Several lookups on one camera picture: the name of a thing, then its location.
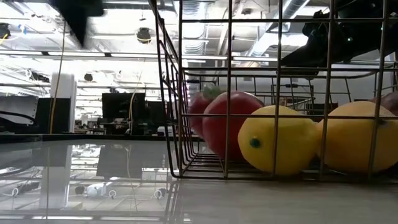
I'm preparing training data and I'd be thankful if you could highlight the yellow lemon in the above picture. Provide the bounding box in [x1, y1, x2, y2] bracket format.
[237, 105, 322, 177]

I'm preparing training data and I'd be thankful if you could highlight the white perforated panel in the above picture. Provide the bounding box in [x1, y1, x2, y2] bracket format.
[0, 94, 39, 126]

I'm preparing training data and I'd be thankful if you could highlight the long ceiling light strip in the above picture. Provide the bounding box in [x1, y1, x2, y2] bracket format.
[0, 51, 229, 61]

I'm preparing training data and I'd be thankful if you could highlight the black table edge frame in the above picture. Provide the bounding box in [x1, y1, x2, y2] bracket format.
[0, 133, 175, 144]

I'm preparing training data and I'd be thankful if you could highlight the orange-yellow lemon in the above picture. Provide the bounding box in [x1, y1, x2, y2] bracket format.
[315, 100, 398, 175]

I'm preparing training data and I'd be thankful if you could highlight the white pillar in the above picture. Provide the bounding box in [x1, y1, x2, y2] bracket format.
[49, 72, 78, 135]

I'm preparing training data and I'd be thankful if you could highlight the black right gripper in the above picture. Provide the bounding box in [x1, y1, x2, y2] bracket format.
[280, 9, 353, 77]

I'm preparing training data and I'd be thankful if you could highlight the black ceiling dome camera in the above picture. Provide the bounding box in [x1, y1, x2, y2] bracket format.
[136, 27, 152, 44]

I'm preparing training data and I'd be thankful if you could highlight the red apple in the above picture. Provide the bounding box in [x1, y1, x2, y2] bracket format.
[201, 90, 266, 164]

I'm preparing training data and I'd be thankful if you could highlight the tall wire basket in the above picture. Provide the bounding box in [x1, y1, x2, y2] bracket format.
[147, 0, 398, 185]

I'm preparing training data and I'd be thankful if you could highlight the thin hanging yellow cable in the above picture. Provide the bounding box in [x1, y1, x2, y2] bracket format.
[127, 89, 138, 135]

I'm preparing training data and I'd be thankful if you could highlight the ribbed ceiling air duct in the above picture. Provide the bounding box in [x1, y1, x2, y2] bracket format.
[182, 0, 208, 56]

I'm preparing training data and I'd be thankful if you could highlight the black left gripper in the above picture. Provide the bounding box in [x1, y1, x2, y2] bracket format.
[49, 0, 105, 49]

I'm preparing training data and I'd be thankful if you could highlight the black partition panel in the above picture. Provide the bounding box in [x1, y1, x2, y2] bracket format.
[38, 97, 71, 135]

